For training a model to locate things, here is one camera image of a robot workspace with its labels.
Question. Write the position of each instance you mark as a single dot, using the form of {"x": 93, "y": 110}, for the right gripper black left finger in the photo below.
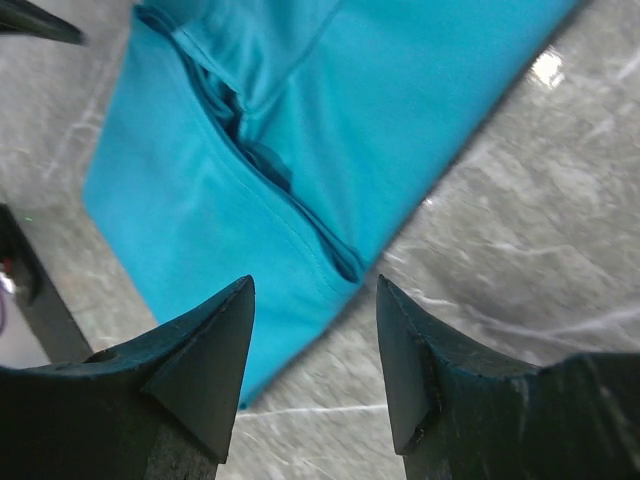
{"x": 159, "y": 406}

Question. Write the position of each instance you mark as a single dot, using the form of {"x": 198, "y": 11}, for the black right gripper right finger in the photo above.
{"x": 461, "y": 410}

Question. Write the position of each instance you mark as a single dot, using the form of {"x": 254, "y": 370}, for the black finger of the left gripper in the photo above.
{"x": 20, "y": 17}

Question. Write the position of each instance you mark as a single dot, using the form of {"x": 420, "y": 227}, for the teal polo shirt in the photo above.
{"x": 289, "y": 141}

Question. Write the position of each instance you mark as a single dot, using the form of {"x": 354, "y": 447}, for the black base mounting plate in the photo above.
{"x": 36, "y": 326}

